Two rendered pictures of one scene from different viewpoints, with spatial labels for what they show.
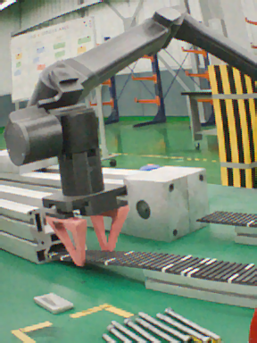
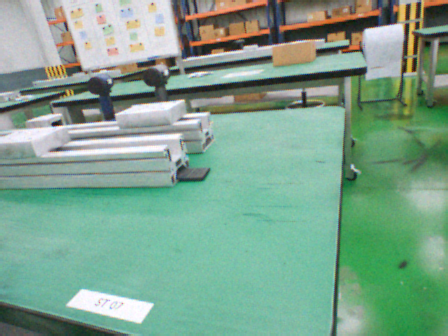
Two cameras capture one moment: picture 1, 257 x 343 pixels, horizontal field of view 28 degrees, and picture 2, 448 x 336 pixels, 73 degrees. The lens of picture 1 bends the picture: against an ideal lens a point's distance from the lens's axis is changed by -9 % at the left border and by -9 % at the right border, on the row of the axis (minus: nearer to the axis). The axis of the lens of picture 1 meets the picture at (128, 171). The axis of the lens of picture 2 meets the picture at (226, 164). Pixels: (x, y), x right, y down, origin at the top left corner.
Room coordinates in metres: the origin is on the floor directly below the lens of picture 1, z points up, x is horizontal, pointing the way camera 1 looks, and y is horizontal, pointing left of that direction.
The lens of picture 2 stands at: (2.10, 0.30, 1.04)
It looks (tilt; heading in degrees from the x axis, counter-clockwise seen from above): 22 degrees down; 152
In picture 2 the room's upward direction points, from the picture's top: 10 degrees counter-clockwise
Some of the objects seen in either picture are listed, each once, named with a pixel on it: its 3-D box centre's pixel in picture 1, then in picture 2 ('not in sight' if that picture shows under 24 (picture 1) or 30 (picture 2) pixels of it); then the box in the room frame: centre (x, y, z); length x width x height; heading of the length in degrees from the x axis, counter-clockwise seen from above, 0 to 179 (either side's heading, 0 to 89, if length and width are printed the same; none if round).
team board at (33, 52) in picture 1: (53, 93); not in sight; (6.85, 0.83, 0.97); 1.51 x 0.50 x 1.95; 57
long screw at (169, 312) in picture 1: (192, 324); not in sight; (0.47, -0.05, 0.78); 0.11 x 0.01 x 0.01; 25
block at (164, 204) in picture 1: (172, 200); not in sight; (0.88, -0.07, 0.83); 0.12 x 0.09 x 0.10; 132
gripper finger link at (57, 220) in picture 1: (81, 231); not in sight; (0.71, 0.07, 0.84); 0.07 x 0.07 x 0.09; 43
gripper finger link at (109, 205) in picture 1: (95, 227); not in sight; (0.73, 0.05, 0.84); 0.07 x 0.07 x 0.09; 43
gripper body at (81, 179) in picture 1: (81, 177); not in sight; (0.72, 0.06, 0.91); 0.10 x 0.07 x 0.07; 133
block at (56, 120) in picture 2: not in sight; (46, 130); (0.72, 0.28, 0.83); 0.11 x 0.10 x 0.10; 136
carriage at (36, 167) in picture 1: (20, 164); (30, 147); (1.21, 0.24, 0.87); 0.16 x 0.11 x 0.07; 42
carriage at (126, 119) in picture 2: not in sight; (153, 118); (1.26, 0.55, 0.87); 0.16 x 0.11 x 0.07; 42
